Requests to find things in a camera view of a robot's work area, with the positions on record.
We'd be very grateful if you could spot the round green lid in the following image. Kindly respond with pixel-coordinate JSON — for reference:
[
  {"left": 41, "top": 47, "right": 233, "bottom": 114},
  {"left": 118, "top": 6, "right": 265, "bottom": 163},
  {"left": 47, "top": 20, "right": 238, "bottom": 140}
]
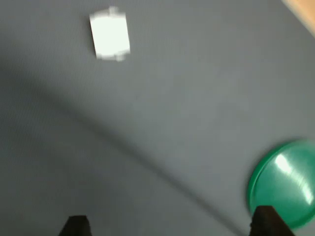
[{"left": 247, "top": 138, "right": 315, "bottom": 231}]

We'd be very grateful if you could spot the small white plastic terminal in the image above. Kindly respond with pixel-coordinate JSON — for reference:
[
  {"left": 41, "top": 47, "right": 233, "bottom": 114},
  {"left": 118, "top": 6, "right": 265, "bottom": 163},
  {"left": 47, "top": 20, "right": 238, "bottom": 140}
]
[{"left": 89, "top": 6, "right": 131, "bottom": 61}]

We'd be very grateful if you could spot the dark grey mat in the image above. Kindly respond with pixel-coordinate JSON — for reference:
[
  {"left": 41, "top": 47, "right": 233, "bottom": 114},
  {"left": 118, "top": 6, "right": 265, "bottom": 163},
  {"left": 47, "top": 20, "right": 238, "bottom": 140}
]
[{"left": 0, "top": 0, "right": 315, "bottom": 236}]

